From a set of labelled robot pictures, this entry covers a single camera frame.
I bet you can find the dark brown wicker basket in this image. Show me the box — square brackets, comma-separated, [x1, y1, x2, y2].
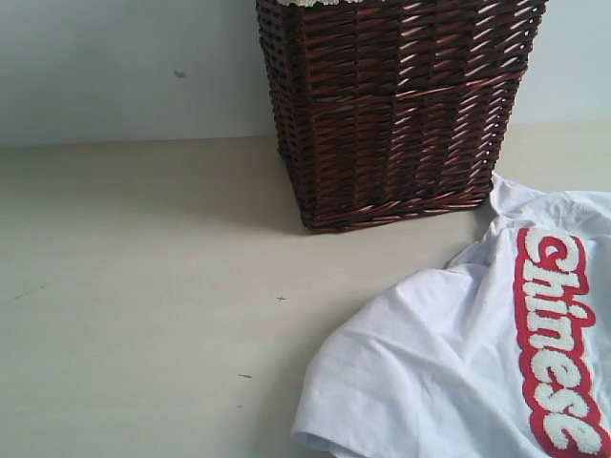
[256, 1, 546, 233]

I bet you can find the white t-shirt red lettering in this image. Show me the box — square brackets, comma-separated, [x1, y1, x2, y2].
[292, 177, 610, 457]

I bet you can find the white lace basket liner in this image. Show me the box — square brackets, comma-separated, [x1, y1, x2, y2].
[277, 0, 363, 8]

